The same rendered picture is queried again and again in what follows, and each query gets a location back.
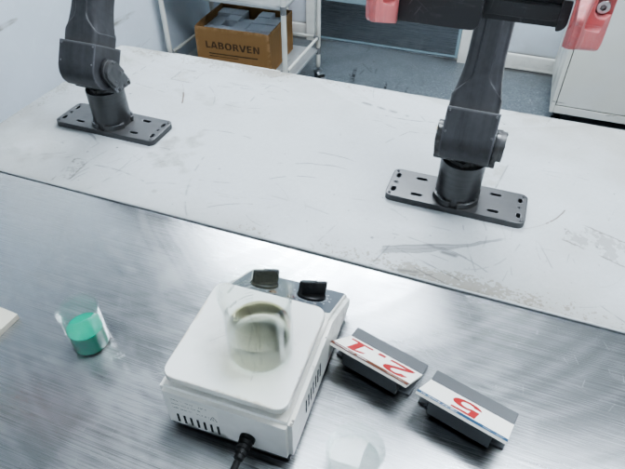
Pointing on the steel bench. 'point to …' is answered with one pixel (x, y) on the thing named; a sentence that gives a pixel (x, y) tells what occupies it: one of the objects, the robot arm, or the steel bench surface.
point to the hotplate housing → (262, 422)
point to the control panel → (322, 301)
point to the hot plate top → (210, 371)
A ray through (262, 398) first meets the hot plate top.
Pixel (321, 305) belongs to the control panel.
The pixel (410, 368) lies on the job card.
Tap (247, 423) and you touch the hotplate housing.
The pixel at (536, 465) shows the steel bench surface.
